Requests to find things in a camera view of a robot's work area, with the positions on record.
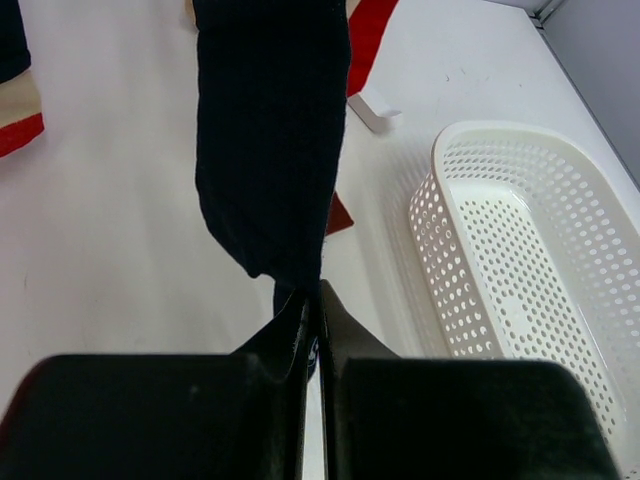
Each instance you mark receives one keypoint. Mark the navy sock red toe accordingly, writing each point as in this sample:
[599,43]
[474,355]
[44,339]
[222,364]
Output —
[21,108]

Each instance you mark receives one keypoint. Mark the navy patterned sock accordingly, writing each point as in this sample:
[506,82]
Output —
[272,83]

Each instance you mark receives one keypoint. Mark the white metal clothes rack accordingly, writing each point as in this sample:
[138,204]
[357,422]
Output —
[372,108]

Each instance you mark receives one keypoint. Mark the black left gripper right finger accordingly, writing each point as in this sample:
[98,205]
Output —
[389,417]

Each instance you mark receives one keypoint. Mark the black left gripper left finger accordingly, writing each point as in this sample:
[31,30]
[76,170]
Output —
[157,416]

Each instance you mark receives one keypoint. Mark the beige striped sock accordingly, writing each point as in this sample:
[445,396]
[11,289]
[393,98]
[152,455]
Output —
[339,218]

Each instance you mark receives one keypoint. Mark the white perforated plastic basket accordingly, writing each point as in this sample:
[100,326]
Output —
[528,253]

